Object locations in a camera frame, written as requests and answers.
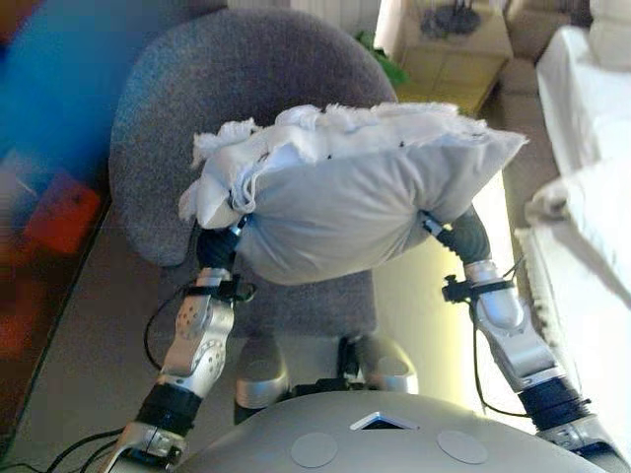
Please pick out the dark robot right hand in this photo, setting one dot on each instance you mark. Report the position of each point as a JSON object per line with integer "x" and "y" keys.
{"x": 470, "y": 236}

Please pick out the dark robot left hand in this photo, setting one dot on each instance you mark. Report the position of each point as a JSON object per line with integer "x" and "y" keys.
{"x": 219, "y": 249}

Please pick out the white fringed cushion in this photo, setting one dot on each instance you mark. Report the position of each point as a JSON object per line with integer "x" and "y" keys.
{"x": 345, "y": 207}

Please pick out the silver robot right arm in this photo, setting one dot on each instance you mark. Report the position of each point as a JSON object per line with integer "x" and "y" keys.
{"x": 512, "y": 335}

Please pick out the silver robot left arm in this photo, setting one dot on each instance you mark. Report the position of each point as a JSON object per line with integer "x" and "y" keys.
{"x": 197, "y": 340}

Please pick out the white folded duvet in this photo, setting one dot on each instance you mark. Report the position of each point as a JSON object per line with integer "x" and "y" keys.
{"x": 591, "y": 222}

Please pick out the black oval object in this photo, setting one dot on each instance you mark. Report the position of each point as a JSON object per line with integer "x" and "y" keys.
{"x": 261, "y": 374}

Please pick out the robot right leg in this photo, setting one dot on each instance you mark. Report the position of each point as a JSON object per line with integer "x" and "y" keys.
{"x": 389, "y": 367}

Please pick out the beige wooden nightstand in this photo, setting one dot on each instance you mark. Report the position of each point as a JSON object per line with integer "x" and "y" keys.
{"x": 453, "y": 64}

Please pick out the white mattress sheet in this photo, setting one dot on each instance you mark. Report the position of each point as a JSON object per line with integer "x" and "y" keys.
{"x": 581, "y": 98}

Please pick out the grey fabric armchair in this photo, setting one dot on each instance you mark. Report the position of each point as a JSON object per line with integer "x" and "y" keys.
{"x": 246, "y": 64}

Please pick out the green potted plant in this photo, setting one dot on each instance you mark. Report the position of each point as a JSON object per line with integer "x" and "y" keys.
{"x": 392, "y": 64}

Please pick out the grey robot torso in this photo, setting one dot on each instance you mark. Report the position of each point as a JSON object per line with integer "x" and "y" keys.
{"x": 394, "y": 448}

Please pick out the white bed pillow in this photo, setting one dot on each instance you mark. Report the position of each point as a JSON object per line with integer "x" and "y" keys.
{"x": 611, "y": 34}

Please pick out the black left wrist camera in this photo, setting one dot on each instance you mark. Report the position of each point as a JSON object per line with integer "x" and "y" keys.
{"x": 231, "y": 290}

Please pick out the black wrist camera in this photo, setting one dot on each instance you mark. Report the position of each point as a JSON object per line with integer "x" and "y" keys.
{"x": 231, "y": 290}
{"x": 456, "y": 290}

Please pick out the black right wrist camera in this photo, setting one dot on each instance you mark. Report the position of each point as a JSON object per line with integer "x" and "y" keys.
{"x": 456, "y": 290}

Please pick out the dark reflective wall panel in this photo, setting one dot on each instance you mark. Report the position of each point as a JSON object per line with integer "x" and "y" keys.
{"x": 49, "y": 123}

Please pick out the beige upholstered bed frame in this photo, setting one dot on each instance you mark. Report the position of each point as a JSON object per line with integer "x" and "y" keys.
{"x": 527, "y": 29}

